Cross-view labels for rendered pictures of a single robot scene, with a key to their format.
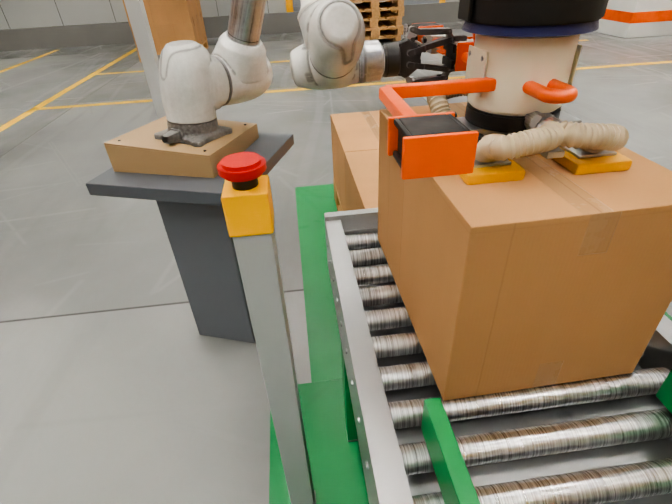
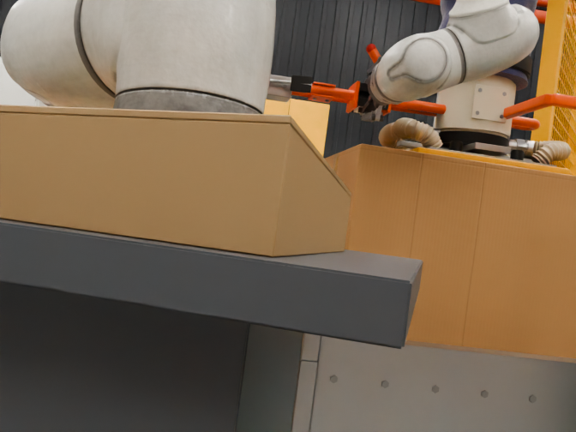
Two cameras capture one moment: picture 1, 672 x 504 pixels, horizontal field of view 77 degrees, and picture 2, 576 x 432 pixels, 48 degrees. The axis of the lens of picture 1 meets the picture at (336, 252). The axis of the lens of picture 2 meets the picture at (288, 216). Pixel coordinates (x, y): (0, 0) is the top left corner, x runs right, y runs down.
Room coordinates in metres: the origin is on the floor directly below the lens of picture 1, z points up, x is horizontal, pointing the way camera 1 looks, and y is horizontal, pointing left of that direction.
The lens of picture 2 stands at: (1.28, 1.11, 0.77)
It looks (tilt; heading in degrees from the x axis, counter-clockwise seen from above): 1 degrees up; 267
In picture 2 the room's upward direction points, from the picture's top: 7 degrees clockwise
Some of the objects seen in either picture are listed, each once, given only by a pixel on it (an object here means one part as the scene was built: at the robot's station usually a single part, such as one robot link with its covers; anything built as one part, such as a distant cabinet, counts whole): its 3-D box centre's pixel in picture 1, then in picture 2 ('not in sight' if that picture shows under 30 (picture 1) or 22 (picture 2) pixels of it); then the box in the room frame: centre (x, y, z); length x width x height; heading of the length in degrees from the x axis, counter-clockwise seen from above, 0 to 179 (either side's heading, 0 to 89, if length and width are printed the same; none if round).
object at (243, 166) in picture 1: (243, 172); not in sight; (0.57, 0.13, 1.02); 0.07 x 0.07 x 0.04
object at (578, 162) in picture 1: (552, 127); not in sight; (0.82, -0.45, 0.97); 0.34 x 0.10 x 0.05; 5
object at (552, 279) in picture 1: (490, 225); (452, 256); (0.82, -0.36, 0.75); 0.60 x 0.40 x 0.40; 6
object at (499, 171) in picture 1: (461, 135); (486, 157); (0.81, -0.26, 0.97); 0.34 x 0.10 x 0.05; 5
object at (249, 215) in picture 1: (284, 395); not in sight; (0.57, 0.13, 0.50); 0.07 x 0.07 x 1.00; 5
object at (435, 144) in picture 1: (428, 144); not in sight; (0.49, -0.12, 1.08); 0.09 x 0.08 x 0.05; 95
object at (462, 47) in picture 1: (467, 53); (369, 99); (1.06, -0.33, 1.08); 0.10 x 0.08 x 0.06; 95
